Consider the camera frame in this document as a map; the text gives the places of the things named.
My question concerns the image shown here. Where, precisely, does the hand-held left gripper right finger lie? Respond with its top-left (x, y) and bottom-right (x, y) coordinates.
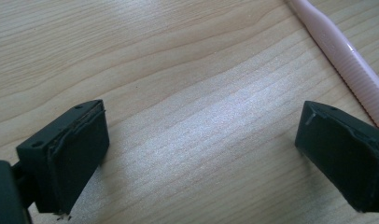
top-left (294, 100), bottom-right (379, 214)

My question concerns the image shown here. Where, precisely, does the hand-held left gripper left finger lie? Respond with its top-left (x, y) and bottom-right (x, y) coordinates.
top-left (15, 99), bottom-right (111, 215)

